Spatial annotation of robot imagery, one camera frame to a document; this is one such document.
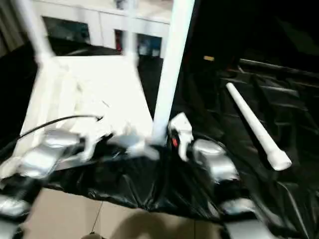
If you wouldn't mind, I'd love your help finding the dark low shelf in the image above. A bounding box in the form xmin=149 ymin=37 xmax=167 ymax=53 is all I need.
xmin=237 ymin=58 xmax=319 ymax=73

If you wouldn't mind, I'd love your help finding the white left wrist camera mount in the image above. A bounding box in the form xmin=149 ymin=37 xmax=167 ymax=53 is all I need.
xmin=79 ymin=121 xmax=113 ymax=162

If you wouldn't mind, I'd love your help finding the white plastic table leg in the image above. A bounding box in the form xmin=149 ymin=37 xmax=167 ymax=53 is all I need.
xmin=16 ymin=0 xmax=55 ymax=66
xmin=124 ymin=0 xmax=140 ymax=63
xmin=151 ymin=0 xmax=195 ymax=147
xmin=225 ymin=82 xmax=293 ymax=172

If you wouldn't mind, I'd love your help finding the white glass-door cabinet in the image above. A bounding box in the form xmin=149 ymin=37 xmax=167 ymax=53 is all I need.
xmin=31 ymin=0 xmax=172 ymax=58

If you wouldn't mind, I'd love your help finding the black work mat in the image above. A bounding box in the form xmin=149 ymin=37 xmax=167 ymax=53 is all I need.
xmin=0 ymin=37 xmax=319 ymax=239

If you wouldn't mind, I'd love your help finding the white plastic table top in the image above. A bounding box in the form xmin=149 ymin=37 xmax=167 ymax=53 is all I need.
xmin=0 ymin=53 xmax=160 ymax=180

